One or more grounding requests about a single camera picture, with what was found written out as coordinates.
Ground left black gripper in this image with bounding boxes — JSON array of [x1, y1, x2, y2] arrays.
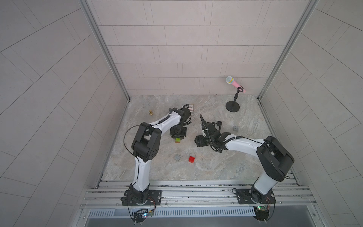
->
[[170, 124, 186, 140]]

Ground circuit board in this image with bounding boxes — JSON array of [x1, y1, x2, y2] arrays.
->
[[253, 206, 270, 222], [133, 209, 155, 223]]

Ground black microphone stand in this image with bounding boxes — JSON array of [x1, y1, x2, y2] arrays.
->
[[226, 87, 244, 113]]

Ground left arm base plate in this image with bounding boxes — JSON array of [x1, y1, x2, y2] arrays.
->
[[121, 190, 162, 206]]

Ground red lego brick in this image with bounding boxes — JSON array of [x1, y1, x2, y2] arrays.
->
[[188, 156, 195, 164]]

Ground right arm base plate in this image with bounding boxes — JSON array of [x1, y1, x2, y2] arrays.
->
[[232, 188, 276, 204]]

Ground pink toy microphone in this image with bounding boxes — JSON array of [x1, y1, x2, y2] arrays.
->
[[226, 76, 244, 93]]

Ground right circuit board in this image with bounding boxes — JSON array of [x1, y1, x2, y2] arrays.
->
[[253, 206, 270, 222]]

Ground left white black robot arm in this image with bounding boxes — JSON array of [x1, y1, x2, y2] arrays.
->
[[121, 104, 192, 206]]

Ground red white card box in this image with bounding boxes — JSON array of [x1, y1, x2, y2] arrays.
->
[[189, 104, 194, 113]]

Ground left circuit board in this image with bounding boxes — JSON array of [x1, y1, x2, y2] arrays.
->
[[133, 209, 155, 223]]

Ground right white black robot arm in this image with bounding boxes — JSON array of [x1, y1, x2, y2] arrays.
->
[[194, 116, 295, 204]]

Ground aluminium rail frame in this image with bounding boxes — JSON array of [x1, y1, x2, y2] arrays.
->
[[80, 179, 317, 218]]

